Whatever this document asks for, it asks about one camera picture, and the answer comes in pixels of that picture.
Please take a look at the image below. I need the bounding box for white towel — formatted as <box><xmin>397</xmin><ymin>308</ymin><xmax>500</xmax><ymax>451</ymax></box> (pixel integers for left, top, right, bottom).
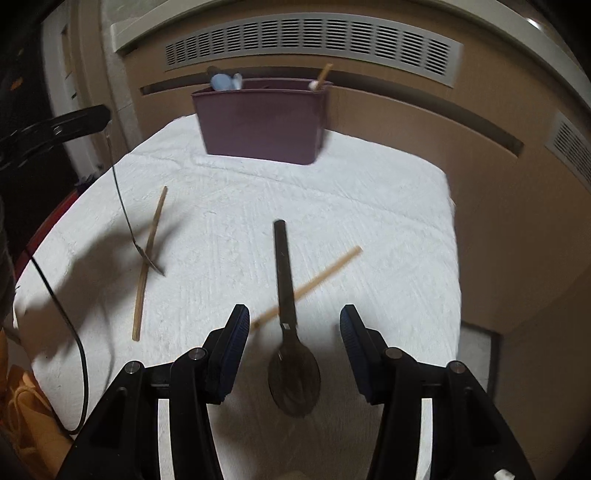
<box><xmin>13</xmin><ymin>114</ymin><xmax>463</xmax><ymax>480</ymax></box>

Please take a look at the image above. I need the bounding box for small grey vent grille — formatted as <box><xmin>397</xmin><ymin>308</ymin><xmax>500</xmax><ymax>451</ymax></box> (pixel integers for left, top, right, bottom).
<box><xmin>544</xmin><ymin>110</ymin><xmax>591</xmax><ymax>186</ymax></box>

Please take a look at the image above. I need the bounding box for red board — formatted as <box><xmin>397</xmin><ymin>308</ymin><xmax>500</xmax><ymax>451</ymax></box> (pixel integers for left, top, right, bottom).
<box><xmin>14</xmin><ymin>184</ymin><xmax>95</xmax><ymax>280</ymax></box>

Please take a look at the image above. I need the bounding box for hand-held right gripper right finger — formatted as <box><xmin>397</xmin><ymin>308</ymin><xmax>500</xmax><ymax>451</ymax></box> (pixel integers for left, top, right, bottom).
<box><xmin>340</xmin><ymin>304</ymin><xmax>536</xmax><ymax>480</ymax></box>

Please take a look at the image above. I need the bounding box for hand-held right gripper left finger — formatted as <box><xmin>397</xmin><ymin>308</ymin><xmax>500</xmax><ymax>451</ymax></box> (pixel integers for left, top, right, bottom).
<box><xmin>55</xmin><ymin>303</ymin><xmax>251</xmax><ymax>480</ymax></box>

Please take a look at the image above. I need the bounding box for long grey vent grille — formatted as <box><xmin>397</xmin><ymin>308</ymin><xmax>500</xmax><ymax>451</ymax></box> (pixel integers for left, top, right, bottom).
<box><xmin>164</xmin><ymin>12</ymin><xmax>464</xmax><ymax>88</ymax></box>

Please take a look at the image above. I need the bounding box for metal spoon black face handle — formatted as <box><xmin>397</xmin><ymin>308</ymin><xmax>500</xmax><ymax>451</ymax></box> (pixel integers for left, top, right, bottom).
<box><xmin>107</xmin><ymin>131</ymin><xmax>166</xmax><ymax>277</ymax></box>

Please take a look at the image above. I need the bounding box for orange cloth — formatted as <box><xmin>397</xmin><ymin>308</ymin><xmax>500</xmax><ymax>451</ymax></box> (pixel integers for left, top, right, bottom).
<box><xmin>0</xmin><ymin>364</ymin><xmax>71</xmax><ymax>464</ymax></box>

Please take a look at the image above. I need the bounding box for beige wooden radiator cover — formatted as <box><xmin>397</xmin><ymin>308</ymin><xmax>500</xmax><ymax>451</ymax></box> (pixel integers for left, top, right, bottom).
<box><xmin>65</xmin><ymin>0</ymin><xmax>591</xmax><ymax>480</ymax></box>

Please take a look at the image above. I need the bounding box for purple utensil holder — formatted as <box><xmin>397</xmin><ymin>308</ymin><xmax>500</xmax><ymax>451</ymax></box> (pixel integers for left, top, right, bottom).
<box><xmin>191</xmin><ymin>77</ymin><xmax>334</xmax><ymax>166</ymax></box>

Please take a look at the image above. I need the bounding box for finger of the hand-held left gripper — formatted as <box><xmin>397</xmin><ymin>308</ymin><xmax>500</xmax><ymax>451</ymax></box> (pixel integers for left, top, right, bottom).
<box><xmin>0</xmin><ymin>104</ymin><xmax>112</xmax><ymax>160</ymax></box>

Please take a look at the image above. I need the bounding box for white ledge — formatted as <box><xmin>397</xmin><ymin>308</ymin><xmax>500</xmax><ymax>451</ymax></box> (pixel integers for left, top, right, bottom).
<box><xmin>110</xmin><ymin>0</ymin><xmax>591</xmax><ymax>121</ymax></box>

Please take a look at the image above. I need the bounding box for long black-handled spoon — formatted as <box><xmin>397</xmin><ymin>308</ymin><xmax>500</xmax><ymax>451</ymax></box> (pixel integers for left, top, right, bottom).
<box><xmin>268</xmin><ymin>220</ymin><xmax>322</xmax><ymax>419</ymax></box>

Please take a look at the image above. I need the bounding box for black cable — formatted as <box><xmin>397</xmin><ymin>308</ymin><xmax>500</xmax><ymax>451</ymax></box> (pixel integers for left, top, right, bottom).
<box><xmin>27</xmin><ymin>250</ymin><xmax>89</xmax><ymax>433</ymax></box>

